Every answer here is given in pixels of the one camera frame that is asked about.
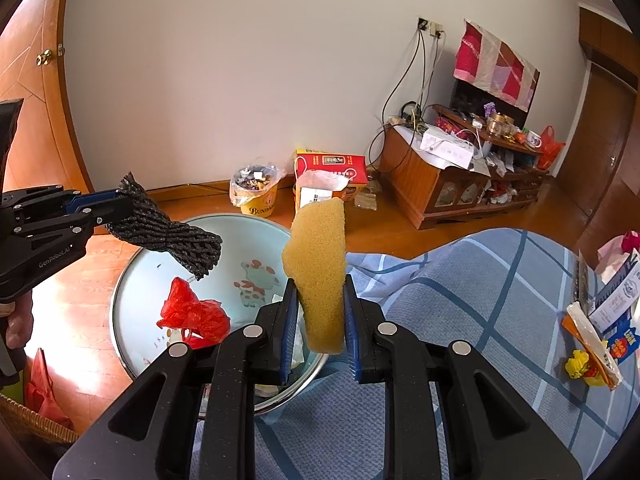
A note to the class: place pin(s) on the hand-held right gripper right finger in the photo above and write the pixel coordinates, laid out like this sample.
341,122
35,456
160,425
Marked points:
350,330

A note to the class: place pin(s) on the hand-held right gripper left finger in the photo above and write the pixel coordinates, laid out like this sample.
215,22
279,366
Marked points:
287,330

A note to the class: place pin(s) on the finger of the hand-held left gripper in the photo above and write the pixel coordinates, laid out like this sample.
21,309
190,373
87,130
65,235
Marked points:
97,201
107,219

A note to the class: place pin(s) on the black foam net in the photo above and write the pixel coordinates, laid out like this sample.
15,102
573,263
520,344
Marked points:
165,235

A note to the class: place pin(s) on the light blue enamel basin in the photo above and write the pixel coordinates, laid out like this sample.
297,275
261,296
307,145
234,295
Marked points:
150,280

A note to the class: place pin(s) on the yellow sponge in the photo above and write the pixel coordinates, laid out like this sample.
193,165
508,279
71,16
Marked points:
320,260

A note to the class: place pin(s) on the red plastic bag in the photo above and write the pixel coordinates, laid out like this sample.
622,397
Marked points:
45,395
195,317

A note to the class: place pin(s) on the person's left hand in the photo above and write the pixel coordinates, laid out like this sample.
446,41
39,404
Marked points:
17,325

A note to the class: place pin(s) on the wooden cabinet with brass knob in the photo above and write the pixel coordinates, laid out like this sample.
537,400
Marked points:
40,110

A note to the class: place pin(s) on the blue plaid tablecloth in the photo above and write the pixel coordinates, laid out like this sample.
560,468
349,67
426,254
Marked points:
475,310

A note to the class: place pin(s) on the yellow bucket with liner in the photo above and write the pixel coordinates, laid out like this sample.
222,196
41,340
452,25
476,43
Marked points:
257,205

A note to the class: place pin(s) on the clear plastic packet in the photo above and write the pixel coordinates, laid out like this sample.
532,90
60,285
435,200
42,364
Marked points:
367,197

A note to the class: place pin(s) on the white plastic bag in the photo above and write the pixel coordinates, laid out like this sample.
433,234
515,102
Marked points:
315,182

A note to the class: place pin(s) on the wicker basket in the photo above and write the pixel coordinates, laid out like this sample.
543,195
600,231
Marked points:
30,417

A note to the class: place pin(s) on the wooden television cabinet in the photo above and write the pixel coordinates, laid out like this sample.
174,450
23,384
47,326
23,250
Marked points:
415,180

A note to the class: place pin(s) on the red cardboard box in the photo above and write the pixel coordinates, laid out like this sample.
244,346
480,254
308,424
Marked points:
335,161

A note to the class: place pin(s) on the white flat box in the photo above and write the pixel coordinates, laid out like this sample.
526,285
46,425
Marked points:
447,152

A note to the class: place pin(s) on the yellow crumpled wrapper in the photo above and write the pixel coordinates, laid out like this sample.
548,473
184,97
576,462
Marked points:
577,364

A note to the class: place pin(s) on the orange white snack wrapper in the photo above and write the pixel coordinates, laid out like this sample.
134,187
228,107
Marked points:
587,340

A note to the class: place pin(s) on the striped flat packet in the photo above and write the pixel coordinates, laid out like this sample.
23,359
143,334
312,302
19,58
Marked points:
581,275

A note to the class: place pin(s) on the glass jar with gold lid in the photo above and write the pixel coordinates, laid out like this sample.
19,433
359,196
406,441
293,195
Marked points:
500,124

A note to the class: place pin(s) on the television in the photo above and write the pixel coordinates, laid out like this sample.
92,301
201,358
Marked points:
470,100

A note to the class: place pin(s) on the white mug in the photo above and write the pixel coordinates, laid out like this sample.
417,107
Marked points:
533,139

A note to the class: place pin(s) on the orange plastic bag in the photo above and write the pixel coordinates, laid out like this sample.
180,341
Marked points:
550,152

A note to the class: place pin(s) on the white carton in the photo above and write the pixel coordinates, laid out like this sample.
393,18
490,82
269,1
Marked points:
617,290

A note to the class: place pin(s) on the blue carton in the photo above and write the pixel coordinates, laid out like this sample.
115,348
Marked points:
622,345

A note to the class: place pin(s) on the patchwork cloth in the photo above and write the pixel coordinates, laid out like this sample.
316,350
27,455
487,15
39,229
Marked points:
495,70

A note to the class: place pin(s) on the wooden door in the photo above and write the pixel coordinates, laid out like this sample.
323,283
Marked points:
595,150

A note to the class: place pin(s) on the wall socket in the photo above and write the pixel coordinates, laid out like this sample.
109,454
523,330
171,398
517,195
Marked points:
431,27

